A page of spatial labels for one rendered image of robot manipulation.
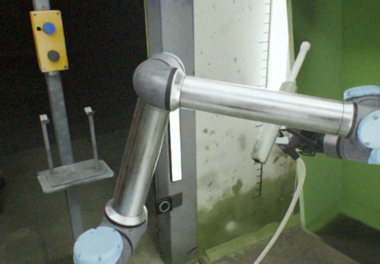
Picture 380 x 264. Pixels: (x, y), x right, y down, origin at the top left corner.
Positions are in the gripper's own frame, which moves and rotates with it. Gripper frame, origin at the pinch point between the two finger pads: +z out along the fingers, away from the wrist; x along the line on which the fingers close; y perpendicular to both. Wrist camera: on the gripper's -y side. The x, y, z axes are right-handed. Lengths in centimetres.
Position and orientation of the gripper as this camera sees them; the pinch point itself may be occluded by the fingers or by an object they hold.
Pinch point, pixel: (272, 132)
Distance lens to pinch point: 132.0
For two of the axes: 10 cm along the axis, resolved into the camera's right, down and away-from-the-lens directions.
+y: 6.3, 4.9, 6.1
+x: 4.3, -8.7, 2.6
